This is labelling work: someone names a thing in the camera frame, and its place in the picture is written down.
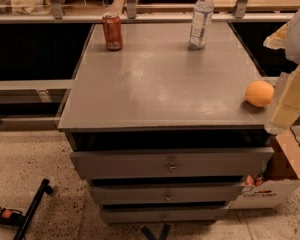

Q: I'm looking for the grey metal railing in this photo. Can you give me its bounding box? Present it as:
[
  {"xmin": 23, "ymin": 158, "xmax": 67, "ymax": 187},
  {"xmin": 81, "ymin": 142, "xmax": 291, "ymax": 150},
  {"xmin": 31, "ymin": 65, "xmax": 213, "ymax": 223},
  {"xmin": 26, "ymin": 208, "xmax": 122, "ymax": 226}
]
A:
[{"xmin": 0, "ymin": 0, "xmax": 300, "ymax": 23}]

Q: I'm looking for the black stand with orange clip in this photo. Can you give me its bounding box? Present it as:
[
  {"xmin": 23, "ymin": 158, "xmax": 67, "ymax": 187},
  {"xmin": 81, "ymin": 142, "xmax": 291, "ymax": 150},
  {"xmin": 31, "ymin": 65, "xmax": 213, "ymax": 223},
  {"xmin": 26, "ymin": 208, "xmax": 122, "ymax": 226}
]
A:
[{"xmin": 0, "ymin": 179, "xmax": 53, "ymax": 240}]

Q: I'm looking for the top grey drawer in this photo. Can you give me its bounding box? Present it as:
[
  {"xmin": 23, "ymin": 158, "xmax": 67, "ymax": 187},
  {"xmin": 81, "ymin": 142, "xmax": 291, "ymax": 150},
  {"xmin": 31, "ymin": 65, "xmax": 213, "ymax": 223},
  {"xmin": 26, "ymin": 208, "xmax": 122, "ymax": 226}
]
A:
[{"xmin": 70, "ymin": 148, "xmax": 273, "ymax": 179}]

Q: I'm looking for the middle grey drawer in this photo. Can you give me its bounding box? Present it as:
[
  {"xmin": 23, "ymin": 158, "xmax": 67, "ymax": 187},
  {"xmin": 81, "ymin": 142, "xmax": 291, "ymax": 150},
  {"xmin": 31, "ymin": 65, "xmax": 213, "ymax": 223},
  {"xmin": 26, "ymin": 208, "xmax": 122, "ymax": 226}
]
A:
[{"xmin": 89, "ymin": 183, "xmax": 243, "ymax": 205}]

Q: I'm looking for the orange fruit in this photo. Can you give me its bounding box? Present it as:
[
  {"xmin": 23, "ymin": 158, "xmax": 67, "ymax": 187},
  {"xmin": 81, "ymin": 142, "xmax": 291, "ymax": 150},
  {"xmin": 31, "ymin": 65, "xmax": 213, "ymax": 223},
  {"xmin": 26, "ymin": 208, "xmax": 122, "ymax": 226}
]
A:
[{"xmin": 245, "ymin": 81, "xmax": 274, "ymax": 107}]

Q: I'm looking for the bottom grey drawer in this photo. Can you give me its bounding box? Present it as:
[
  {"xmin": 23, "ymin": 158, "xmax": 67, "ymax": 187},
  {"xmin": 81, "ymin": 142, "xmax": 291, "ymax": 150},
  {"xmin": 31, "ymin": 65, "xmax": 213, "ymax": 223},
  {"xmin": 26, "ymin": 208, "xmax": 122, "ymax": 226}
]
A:
[{"xmin": 100, "ymin": 207, "xmax": 228, "ymax": 224}]

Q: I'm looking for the clear plastic water bottle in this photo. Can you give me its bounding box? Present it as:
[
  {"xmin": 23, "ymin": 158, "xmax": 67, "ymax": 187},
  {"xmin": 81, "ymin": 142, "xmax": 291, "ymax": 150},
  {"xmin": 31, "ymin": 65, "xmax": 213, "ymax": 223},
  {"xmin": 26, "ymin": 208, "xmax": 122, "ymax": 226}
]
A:
[{"xmin": 189, "ymin": 0, "xmax": 214, "ymax": 50}]

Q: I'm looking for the grey drawer cabinet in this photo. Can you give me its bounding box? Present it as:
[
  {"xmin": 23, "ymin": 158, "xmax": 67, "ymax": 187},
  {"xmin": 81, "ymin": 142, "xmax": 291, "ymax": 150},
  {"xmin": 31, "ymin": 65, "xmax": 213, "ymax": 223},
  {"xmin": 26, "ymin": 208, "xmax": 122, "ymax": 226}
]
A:
[{"xmin": 59, "ymin": 22, "xmax": 272, "ymax": 210}]

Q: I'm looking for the orange soda can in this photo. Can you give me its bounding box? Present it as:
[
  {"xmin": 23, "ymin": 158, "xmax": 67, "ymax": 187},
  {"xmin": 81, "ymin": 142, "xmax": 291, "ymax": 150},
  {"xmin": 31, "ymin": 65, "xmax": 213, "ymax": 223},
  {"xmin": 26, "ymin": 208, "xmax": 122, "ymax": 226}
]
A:
[{"xmin": 102, "ymin": 13, "xmax": 123, "ymax": 51}]

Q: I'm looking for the white cardboard box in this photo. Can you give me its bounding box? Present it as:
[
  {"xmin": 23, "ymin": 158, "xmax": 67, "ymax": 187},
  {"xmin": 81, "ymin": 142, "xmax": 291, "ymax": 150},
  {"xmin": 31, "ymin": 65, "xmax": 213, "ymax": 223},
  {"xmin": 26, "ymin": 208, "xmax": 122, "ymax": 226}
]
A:
[{"xmin": 229, "ymin": 130, "xmax": 300, "ymax": 209}]

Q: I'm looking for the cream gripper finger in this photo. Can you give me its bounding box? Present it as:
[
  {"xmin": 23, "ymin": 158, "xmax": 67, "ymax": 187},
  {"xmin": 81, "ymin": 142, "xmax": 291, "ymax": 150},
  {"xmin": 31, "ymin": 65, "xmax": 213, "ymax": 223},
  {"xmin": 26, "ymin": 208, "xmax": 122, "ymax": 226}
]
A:
[
  {"xmin": 269, "ymin": 65, "xmax": 300, "ymax": 129},
  {"xmin": 263, "ymin": 23, "xmax": 289, "ymax": 50}
]

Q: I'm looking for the grey drawer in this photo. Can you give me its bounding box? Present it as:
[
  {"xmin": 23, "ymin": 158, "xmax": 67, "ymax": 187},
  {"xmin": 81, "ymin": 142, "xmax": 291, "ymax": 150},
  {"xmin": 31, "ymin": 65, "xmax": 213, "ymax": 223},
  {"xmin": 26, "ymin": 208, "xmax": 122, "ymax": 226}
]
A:
[
  {"xmin": 100, "ymin": 207, "xmax": 228, "ymax": 224},
  {"xmin": 70, "ymin": 148, "xmax": 273, "ymax": 179},
  {"xmin": 89, "ymin": 183, "xmax": 243, "ymax": 205}
]

